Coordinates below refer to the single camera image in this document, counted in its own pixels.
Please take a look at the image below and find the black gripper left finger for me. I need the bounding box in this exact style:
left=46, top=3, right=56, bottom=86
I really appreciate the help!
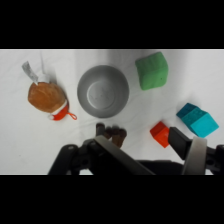
left=47, top=134, right=156, bottom=176

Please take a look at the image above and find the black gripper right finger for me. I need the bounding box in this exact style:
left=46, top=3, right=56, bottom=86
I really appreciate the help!
left=167, top=126, right=224, bottom=176

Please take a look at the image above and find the grey metal bowl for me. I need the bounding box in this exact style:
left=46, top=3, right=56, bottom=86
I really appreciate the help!
left=76, top=64, right=130, bottom=119

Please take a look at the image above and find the small brown toy piece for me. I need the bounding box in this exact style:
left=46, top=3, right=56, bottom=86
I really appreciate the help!
left=95, top=122, right=128, bottom=149

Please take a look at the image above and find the teal toy block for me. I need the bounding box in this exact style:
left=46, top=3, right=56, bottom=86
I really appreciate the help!
left=175, top=102, right=220, bottom=139

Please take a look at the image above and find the orange-red toy block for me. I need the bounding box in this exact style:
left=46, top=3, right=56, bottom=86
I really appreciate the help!
left=149, top=120, right=172, bottom=149

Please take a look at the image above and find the brown plush toy with tag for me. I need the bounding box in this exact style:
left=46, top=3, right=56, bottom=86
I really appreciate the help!
left=21, top=60, right=78, bottom=122

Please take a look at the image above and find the green foam block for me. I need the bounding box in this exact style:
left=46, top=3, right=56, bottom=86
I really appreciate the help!
left=134, top=50, right=169, bottom=91

